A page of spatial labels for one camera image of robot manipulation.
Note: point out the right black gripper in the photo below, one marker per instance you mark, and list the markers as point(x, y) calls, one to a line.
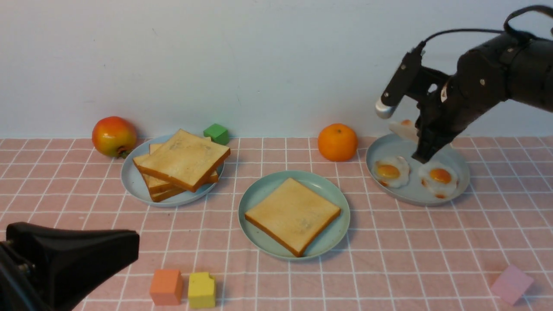
point(447, 106)

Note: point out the toast slice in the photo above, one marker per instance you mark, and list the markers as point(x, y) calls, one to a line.
point(155, 185)
point(171, 192)
point(293, 215)
point(185, 160)

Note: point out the fried egg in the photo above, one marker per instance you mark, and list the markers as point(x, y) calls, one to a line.
point(392, 172)
point(438, 179)
point(405, 129)

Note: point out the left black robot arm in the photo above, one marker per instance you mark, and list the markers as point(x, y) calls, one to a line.
point(51, 269)

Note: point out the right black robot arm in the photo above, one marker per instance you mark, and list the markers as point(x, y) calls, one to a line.
point(498, 70)

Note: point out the grey egg plate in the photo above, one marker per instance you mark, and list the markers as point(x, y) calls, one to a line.
point(414, 192)

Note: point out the orange mandarin fruit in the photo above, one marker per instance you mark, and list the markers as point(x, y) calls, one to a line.
point(337, 142)

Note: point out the pink foam cube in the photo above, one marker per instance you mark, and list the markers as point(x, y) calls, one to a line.
point(511, 284)

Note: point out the pink checkered tablecloth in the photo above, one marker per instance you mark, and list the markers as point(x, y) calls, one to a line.
point(395, 257)

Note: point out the teal center plate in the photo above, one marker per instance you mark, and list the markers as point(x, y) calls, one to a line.
point(328, 239)

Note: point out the green foam cube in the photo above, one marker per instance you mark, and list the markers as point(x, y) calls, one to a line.
point(218, 134)

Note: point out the yellow foam cube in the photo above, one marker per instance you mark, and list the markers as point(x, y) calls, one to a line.
point(201, 290)

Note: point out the light blue bread plate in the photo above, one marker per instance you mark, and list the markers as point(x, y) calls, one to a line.
point(134, 183)

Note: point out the orange foam cube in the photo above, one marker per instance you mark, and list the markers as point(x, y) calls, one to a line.
point(166, 287)

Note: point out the red yellow apple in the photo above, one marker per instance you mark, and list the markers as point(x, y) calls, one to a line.
point(114, 137)

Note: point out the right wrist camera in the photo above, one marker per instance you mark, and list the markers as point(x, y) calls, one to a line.
point(400, 82)

